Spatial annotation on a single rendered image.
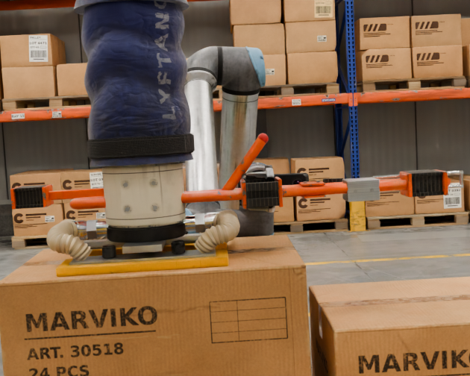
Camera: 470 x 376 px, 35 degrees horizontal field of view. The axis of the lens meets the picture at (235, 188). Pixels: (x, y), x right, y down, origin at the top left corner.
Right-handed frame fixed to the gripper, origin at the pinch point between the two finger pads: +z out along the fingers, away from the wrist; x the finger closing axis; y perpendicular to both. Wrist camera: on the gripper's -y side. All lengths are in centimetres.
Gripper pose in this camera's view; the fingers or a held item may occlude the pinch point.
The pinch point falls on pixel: (272, 192)
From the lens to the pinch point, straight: 162.6
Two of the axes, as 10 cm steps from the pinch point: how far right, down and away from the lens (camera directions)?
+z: 0.1, 0.9, -10.0
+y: -10.0, 0.5, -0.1
